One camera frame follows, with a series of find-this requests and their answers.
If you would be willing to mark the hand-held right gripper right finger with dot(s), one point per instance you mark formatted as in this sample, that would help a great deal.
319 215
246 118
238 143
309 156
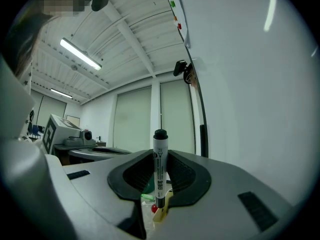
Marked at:
220 196

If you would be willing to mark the green marker pen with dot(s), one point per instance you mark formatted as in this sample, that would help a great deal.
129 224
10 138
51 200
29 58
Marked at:
147 197

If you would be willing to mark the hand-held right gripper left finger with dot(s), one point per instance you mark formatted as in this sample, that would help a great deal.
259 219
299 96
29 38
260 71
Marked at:
100 184

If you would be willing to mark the white roller blind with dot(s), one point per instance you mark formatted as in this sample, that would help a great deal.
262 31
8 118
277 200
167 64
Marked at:
51 111
176 114
132 119

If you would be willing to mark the small red magnet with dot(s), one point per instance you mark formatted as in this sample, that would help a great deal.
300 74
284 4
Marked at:
179 26

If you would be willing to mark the blue chair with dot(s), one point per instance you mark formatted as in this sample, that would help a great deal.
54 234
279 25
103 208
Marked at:
36 131

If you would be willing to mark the black clamp-mounted device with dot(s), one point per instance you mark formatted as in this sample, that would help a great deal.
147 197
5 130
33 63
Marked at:
179 67

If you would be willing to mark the beige box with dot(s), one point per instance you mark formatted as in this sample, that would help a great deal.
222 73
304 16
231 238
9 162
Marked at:
160 215

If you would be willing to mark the round ceiling smoke detector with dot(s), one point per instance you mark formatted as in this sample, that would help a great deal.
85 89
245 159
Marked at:
74 67

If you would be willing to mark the green magnet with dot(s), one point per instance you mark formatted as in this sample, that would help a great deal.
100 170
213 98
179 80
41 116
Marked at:
172 3

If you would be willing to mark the long ceiling light fixture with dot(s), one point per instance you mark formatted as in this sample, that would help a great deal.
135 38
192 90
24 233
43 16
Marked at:
61 93
80 54

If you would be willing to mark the person's star-print white garment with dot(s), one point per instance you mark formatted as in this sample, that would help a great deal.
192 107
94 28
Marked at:
28 89

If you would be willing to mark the red round magnet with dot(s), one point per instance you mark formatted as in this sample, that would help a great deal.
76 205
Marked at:
154 208

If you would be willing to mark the white whiteboard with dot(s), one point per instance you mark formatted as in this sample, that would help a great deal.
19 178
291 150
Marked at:
250 96

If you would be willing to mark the framed notice board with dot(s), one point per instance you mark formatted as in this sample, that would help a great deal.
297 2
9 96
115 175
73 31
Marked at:
73 121

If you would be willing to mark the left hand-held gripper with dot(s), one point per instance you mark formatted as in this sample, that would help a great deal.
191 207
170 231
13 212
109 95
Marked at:
58 131

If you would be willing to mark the white marker pen black cap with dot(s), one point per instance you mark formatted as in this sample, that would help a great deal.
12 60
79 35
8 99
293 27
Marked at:
160 169

